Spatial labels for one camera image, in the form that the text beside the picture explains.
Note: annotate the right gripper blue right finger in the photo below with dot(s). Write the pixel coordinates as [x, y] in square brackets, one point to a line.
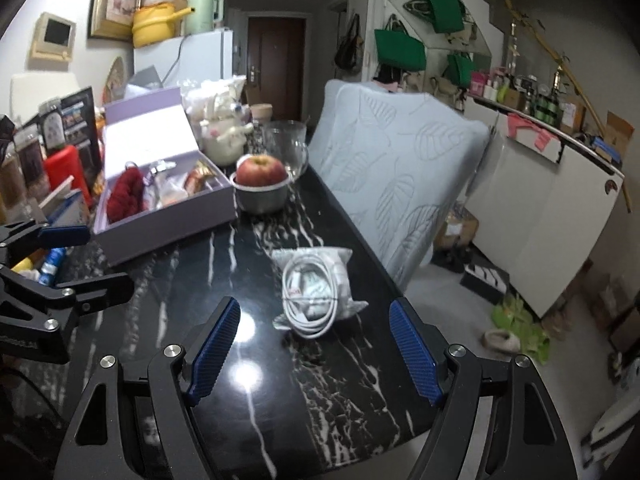
[440, 371]

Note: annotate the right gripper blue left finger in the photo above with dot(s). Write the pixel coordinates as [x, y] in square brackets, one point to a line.
[184, 374]

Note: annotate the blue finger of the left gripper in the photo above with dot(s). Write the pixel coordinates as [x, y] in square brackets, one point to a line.
[25, 302]
[21, 239]

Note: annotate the dark red fuzzy sock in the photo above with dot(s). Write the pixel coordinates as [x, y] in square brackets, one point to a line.
[126, 197]

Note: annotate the red snack packet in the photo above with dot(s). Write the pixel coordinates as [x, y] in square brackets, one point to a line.
[198, 177]

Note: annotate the blue white carton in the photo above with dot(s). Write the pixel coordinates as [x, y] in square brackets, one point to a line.
[64, 206]

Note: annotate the red canister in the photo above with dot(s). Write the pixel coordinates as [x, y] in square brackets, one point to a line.
[66, 163]

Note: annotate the green slippers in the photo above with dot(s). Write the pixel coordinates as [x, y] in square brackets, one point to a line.
[512, 316]

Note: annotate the black printed box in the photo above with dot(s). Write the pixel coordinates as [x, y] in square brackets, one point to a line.
[71, 121]

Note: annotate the small metal bowl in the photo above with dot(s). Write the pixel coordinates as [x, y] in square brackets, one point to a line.
[261, 199]

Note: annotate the lavender gift box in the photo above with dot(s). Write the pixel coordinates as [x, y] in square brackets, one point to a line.
[138, 132]

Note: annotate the red apple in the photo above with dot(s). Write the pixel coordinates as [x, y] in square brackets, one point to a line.
[258, 171]

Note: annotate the white cabinet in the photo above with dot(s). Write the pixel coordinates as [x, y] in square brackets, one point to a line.
[542, 200]

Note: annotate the cream cartoon kettle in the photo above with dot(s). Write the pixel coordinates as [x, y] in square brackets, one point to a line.
[224, 130]

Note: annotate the clear glass mug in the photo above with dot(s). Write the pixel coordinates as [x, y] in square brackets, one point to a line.
[286, 141]

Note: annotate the clear plastic bag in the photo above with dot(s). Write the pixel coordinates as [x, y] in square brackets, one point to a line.
[210, 92]

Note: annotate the beige cup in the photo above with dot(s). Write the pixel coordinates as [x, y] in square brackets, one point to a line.
[261, 112]

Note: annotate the yellow enamel pot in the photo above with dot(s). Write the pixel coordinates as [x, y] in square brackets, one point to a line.
[153, 24]

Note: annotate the white refrigerator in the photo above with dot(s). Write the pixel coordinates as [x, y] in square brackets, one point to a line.
[190, 59]

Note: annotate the mint green electric kettle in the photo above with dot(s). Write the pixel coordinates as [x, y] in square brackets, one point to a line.
[205, 16]

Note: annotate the dark wooden door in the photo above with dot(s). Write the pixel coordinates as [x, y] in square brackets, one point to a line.
[275, 64]

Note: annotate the black hanging handbag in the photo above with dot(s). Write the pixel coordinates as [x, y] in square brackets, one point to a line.
[348, 56]

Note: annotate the large green tote bag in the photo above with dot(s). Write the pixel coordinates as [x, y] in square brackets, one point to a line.
[396, 48]

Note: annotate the upper green tote bag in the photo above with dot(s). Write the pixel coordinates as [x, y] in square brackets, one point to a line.
[447, 16]

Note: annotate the wall intercom panel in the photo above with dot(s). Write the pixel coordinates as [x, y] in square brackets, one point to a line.
[53, 39]

